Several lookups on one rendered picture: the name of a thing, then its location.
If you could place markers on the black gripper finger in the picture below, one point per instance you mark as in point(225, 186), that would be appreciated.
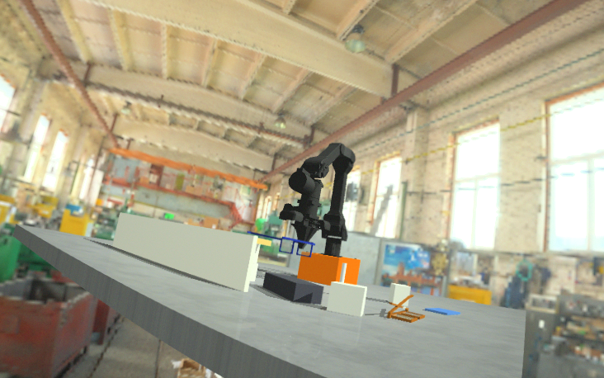
point(302, 233)
point(311, 234)

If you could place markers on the blue flat plate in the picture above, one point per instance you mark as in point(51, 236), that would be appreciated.
point(443, 311)

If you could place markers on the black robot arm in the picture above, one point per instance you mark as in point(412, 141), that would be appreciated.
point(303, 181)

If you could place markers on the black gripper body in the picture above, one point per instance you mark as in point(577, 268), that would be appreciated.
point(307, 214)

